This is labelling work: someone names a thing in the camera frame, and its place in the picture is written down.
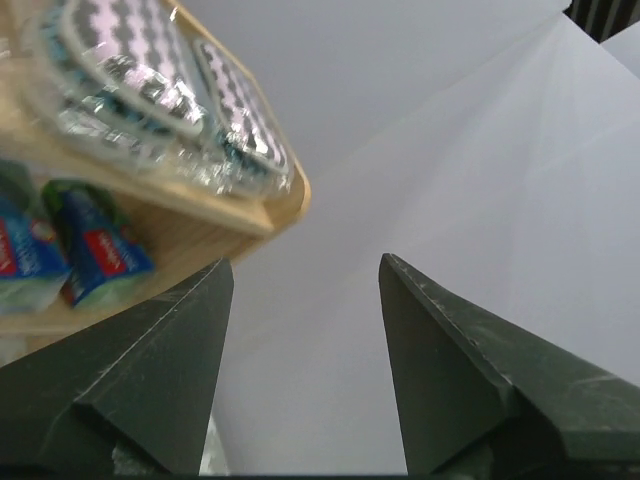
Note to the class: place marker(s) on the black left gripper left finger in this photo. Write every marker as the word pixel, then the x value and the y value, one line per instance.
pixel 131 394

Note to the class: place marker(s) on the wooden two-tier shelf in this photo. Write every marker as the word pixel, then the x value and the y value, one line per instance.
pixel 184 228

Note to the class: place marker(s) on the pink wavy sponge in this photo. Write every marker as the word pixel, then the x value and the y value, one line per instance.
pixel 116 77
pixel 236 148

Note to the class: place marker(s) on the green blue sponge pack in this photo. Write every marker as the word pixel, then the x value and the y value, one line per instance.
pixel 33 265
pixel 108 263

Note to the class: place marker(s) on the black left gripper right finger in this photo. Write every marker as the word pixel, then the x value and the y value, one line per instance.
pixel 478 395

